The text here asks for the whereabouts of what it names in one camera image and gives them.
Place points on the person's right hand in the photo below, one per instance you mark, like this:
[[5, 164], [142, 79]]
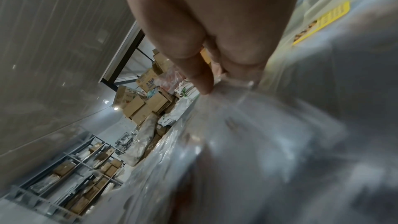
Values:
[[217, 9]]

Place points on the clear bags with labels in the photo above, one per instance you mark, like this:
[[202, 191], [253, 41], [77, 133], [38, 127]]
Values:
[[323, 21]]

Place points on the stack of bagged red headbands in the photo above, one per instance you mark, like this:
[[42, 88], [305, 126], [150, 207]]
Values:
[[248, 144]]

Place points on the plain yellowish cardboard box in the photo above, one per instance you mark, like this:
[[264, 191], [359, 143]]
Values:
[[205, 57]]

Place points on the white sack with blue print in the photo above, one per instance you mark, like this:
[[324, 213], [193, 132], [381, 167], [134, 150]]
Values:
[[166, 119]]

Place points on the heap of tilted cardboard boxes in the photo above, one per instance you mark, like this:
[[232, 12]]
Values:
[[136, 110]]

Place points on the grey metal shelf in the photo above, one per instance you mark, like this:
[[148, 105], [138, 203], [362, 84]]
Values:
[[77, 160]]

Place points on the black metal frame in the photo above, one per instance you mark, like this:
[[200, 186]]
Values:
[[109, 84]]

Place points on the round wall light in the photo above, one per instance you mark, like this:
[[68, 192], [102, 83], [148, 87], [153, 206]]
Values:
[[116, 108]]

